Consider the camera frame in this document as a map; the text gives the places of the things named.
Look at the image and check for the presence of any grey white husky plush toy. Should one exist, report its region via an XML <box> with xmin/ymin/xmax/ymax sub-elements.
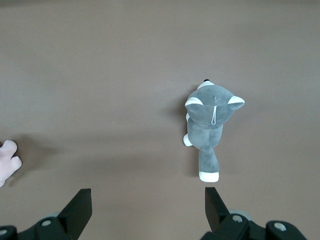
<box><xmin>182</xmin><ymin>78</ymin><xmax>246</xmax><ymax>183</ymax></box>

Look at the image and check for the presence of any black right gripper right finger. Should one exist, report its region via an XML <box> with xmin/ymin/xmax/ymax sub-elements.
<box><xmin>201</xmin><ymin>186</ymin><xmax>266</xmax><ymax>240</ymax></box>

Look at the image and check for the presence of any pale pink puppy plush toy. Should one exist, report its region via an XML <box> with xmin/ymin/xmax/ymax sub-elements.
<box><xmin>0</xmin><ymin>139</ymin><xmax>23</xmax><ymax>188</ymax></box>

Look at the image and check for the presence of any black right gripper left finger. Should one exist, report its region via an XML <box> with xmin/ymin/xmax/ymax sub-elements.
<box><xmin>19</xmin><ymin>187</ymin><xmax>94</xmax><ymax>240</ymax></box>

